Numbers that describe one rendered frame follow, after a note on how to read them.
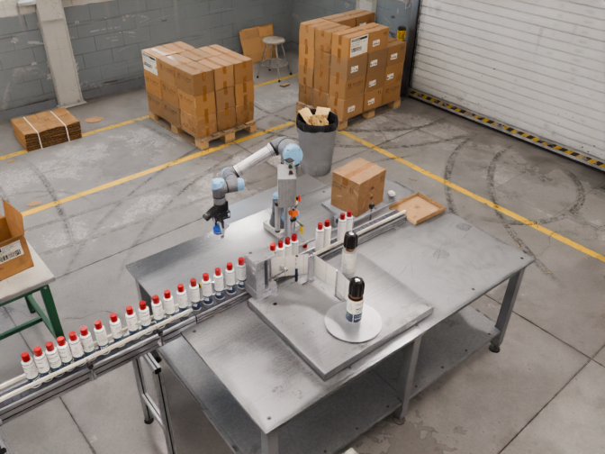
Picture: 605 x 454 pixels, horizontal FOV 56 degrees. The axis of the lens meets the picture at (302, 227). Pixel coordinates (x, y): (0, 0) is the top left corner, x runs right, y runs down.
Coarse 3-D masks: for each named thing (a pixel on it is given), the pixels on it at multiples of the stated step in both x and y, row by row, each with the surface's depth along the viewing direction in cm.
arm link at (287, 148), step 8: (280, 144) 339; (288, 144) 334; (296, 144) 336; (280, 152) 339; (288, 152) 331; (296, 152) 333; (296, 160) 335; (296, 168) 344; (280, 208) 357; (296, 208) 357; (280, 216) 361; (296, 216) 358
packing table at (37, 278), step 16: (32, 256) 361; (32, 272) 348; (48, 272) 348; (0, 288) 335; (16, 288) 335; (32, 288) 338; (48, 288) 350; (0, 304) 334; (32, 304) 408; (48, 304) 355; (32, 320) 395; (48, 320) 395; (0, 336) 382; (64, 336) 374
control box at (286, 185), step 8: (280, 168) 318; (288, 168) 319; (280, 176) 312; (288, 176) 312; (280, 184) 311; (288, 184) 311; (280, 192) 314; (288, 192) 314; (280, 200) 317; (288, 200) 317
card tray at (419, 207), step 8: (416, 192) 417; (400, 200) 409; (408, 200) 414; (416, 200) 415; (424, 200) 415; (432, 200) 409; (392, 208) 405; (400, 208) 405; (408, 208) 405; (416, 208) 406; (424, 208) 406; (432, 208) 406; (440, 208) 400; (408, 216) 397; (416, 216) 397; (424, 216) 391; (432, 216) 397; (416, 224) 389
